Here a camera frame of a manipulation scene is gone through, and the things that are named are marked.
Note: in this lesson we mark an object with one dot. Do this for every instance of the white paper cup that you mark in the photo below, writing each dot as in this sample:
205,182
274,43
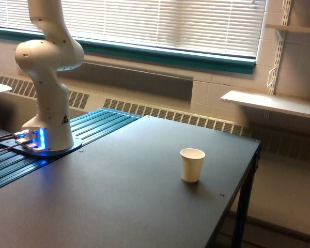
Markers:
192,161

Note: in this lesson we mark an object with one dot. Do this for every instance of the white upper wall shelf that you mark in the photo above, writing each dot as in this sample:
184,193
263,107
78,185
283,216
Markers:
296,29

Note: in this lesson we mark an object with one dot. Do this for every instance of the white window blinds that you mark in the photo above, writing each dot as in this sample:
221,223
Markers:
222,29

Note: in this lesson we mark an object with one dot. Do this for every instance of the white lower wall shelf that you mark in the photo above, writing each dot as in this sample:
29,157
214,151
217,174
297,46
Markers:
286,105

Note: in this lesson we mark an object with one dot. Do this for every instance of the white wall shelf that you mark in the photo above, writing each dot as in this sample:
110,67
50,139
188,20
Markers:
286,105
296,29

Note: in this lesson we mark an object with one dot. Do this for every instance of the beige baseboard radiator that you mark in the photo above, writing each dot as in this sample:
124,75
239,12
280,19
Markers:
283,144

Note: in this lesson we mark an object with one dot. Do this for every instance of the blue ribbed aluminium rail plate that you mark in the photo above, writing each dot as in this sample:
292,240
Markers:
88,128

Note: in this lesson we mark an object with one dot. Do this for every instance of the black table leg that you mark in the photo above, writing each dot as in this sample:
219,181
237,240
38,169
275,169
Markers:
244,199

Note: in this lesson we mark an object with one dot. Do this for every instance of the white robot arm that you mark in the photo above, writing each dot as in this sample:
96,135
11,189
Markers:
50,129

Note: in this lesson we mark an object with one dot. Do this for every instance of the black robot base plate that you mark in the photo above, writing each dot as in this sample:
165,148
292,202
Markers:
22,149

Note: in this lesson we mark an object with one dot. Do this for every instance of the white shelf standard rail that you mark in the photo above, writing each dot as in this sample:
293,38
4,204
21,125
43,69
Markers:
281,33

